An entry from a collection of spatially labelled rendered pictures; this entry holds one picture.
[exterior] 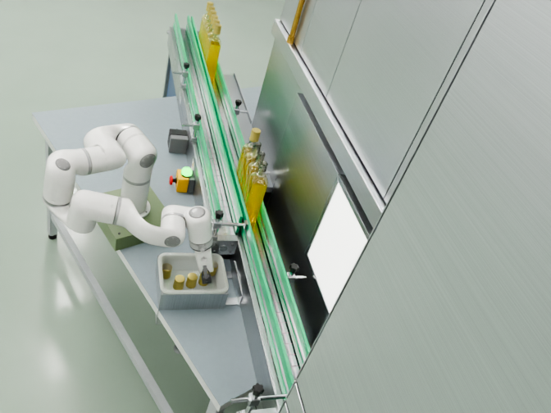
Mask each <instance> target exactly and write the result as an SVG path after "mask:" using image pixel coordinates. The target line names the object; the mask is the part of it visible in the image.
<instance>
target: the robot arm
mask: <svg viewBox="0 0 551 413"><path fill-rule="evenodd" d="M126 158H127V160H128V164H127V165H125V168H124V170H123V179H122V186H121V196H120V197H117V196H113V195H109V194H105V193H98V192H94V191H90V190H79V191H77V192H76V193H75V194H74V195H73V192H74V189H75V175H82V176H85V175H91V174H96V173H100V172H105V171H109V170H116V169H119V168H121V167H122V166H123V165H124V164H125V163H126ZM156 159H157V150H156V148H155V147H154V146H153V144H152V143H151V142H150V140H149V139H148V138H147V137H146V136H145V135H144V134H143V132H142V131H141V130H140V129H139V128H138V127H137V126H136V125H134V124H130V123H125V124H118V125H106V126H101V127H97V128H95V129H92V130H90V131H89V132H88V133H87V134H86V135H85V136H84V148H79V149H62V150H57V151H55V152H53V153H52V154H50V156H49V157H48V159H47V164H46V169H45V176H44V184H43V196H42V199H43V203H44V205H45V206H46V207H47V208H48V209H49V210H50V211H51V212H52V213H53V214H54V215H55V216H56V217H57V218H58V219H59V220H60V221H61V222H62V223H63V224H64V225H65V226H66V227H68V228H69V229H71V230H73V231H74V232H76V233H79V234H87V233H90V232H92V231H93V230H94V228H95V226H96V224H97V222H102V223H106V224H111V225H119V226H122V227H124V228H126V229H127V230H128V231H129V232H130V233H132V234H133V235H134V236H135V237H136V238H138V239H140V240H141V241H143V242H145V243H148V244H151V245H155V246H160V247H178V246H179V245H181V244H182V243H183V241H184V239H185V228H186V229H187V230H188V235H189V245H190V247H191V248H192V249H193V250H194V251H195V256H196V260H197V264H198V270H199V273H202V275H201V277H202V282H203V284H209V283H211V282H212V277H211V275H210V272H213V271H214V268H213V261H212V249H211V247H212V245H213V237H212V225H211V217H210V213H209V211H208V209H207V208H205V207H203V206H193V207H188V206H178V205H169V206H166V207H164V208H163V210H162V218H161V227H157V226H154V225H150V224H149V223H148V222H147V221H145V220H144V219H143V218H144V217H145V216H147V215H148V213H149V212H150V203H149V202H148V191H149V186H150V180H151V175H152V171H153V166H154V164H155V162H156ZM207 272H208V273H207Z"/></svg>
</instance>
